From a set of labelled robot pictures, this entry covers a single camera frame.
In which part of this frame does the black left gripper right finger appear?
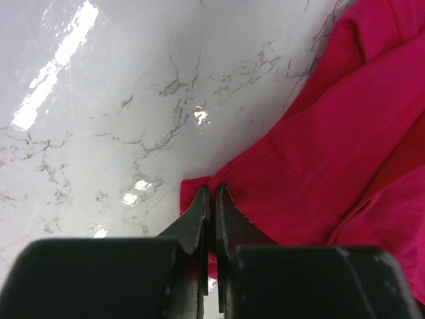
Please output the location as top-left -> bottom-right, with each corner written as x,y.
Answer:
215,185 -> 422,318

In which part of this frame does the magenta t-shirt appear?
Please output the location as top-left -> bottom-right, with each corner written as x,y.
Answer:
180,1 -> 424,302

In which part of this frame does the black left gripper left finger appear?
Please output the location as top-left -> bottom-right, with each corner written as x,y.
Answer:
1,188 -> 210,318

